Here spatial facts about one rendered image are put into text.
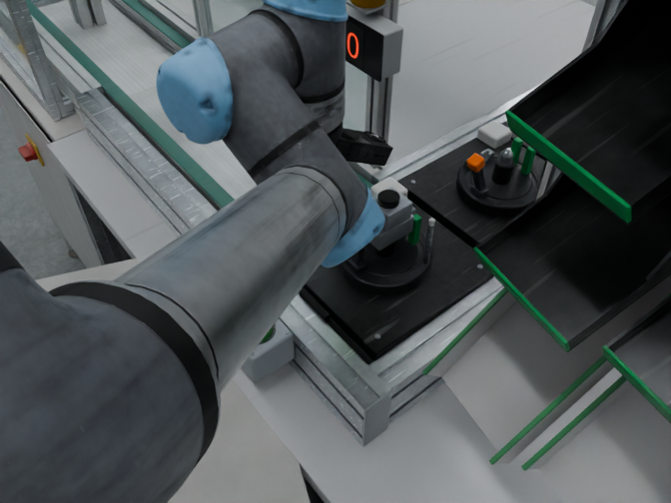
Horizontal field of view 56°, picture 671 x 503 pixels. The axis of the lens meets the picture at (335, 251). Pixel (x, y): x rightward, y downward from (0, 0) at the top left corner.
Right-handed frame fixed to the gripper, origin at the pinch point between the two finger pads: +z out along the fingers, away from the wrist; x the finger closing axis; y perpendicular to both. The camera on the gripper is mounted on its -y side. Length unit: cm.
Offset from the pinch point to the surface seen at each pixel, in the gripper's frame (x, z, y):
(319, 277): -3.0, 10.4, -0.8
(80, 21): -106, 14, -8
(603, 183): 29.5, -28.1, -3.2
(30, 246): -148, 108, 22
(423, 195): -6.4, 10.4, -25.2
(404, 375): 16.4, 11.4, 0.2
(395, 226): 2.3, 1.6, -10.2
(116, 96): -69, 13, 0
